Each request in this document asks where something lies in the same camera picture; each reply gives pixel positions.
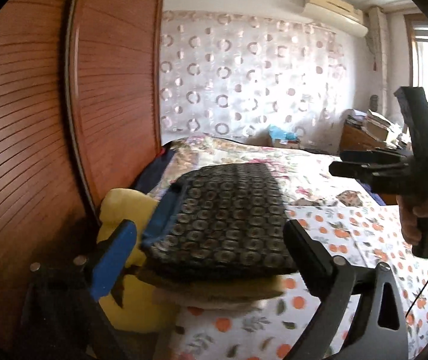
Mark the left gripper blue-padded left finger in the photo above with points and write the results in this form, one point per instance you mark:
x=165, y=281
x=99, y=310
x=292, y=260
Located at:
x=62, y=317

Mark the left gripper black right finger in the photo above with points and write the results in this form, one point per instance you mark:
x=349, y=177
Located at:
x=378, y=329

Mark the navy medallion-patterned silk shirt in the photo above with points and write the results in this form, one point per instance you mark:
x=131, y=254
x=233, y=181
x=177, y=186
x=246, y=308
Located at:
x=219, y=223

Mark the right hand holding gripper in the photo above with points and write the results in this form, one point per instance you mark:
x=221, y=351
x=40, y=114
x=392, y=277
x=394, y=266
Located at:
x=408, y=218

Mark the stack of books and papers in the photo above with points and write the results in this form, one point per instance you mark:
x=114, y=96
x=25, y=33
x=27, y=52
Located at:
x=377, y=126

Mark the yellow plush pillow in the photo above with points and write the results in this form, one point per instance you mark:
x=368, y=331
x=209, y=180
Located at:
x=136, y=310

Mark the wooden sideboard cabinet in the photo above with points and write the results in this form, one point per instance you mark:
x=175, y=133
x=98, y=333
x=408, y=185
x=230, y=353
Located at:
x=354, y=138

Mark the navy blue blanket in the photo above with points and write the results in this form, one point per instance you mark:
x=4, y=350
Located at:
x=151, y=175

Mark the olive brown folded blanket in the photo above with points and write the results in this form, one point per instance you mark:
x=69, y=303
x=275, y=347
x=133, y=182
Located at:
x=237, y=295

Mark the orange-print white bed sheet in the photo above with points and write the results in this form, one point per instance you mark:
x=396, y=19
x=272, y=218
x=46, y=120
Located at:
x=364, y=237

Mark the floral pink quilt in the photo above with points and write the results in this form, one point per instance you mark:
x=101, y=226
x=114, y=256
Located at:
x=303, y=177

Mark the blue tissue box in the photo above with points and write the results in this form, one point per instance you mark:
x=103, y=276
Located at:
x=281, y=139

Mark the white circle-patterned curtain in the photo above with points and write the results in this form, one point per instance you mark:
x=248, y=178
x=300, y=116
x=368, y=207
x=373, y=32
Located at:
x=243, y=77

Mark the white wall air conditioner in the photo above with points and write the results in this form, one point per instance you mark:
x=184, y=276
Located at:
x=338, y=14

